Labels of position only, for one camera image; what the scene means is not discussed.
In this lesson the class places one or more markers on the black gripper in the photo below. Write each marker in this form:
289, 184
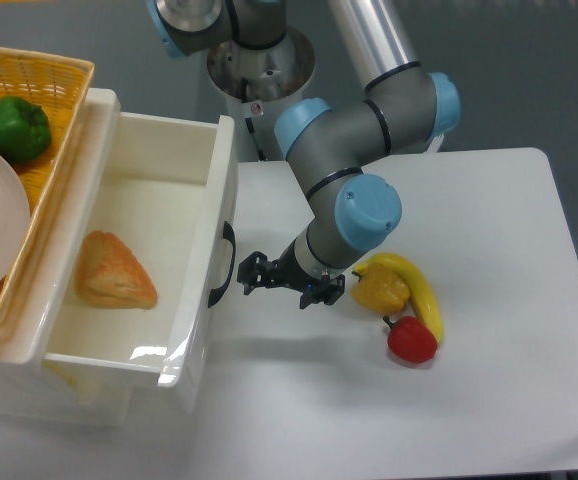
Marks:
254, 272

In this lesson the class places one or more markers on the white top drawer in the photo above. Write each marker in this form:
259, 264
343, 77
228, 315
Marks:
168, 192

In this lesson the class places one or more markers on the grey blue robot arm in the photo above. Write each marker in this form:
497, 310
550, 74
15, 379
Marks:
327, 150

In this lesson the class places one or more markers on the white drawer cabinet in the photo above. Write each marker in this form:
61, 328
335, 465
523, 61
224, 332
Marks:
31, 384

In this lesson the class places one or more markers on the yellow bell pepper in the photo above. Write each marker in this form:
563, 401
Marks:
380, 290

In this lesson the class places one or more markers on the yellow banana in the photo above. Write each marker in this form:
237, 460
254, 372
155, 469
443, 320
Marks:
422, 297

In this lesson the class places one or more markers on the red bell pepper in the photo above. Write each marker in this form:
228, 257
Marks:
410, 340

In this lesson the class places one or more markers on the croissant pastry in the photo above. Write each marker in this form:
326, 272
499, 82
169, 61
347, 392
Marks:
108, 275

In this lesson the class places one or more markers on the yellow woven basket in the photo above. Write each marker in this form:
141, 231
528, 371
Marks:
40, 98

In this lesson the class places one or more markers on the green bell pepper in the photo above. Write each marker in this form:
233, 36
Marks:
24, 130

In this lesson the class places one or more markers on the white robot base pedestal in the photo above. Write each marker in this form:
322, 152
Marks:
258, 86

